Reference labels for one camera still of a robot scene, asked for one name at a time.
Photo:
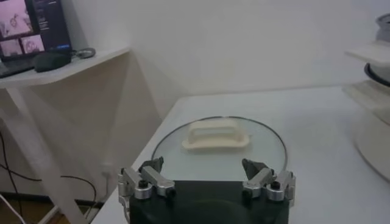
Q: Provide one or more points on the perforated steel steamer basket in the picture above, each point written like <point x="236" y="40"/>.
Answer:
<point x="373" y="53"/>

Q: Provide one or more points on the white wall socket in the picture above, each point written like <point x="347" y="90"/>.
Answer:
<point x="107" y="172"/>

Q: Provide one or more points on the round grey disc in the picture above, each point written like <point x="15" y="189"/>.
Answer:
<point x="86" y="53"/>

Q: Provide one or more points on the cream electric pot base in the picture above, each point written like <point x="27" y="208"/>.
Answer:
<point x="374" y="134"/>

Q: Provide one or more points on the black laptop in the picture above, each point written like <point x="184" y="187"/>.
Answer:
<point x="45" y="27"/>

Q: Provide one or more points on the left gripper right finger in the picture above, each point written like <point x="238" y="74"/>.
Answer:
<point x="262" y="179"/>

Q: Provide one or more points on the white side table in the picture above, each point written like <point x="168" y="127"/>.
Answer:
<point x="76" y="68"/>

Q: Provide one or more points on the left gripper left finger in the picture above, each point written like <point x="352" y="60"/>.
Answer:
<point x="155" y="179"/>

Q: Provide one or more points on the black computer mouse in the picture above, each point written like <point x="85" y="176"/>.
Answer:
<point x="51" y="61"/>

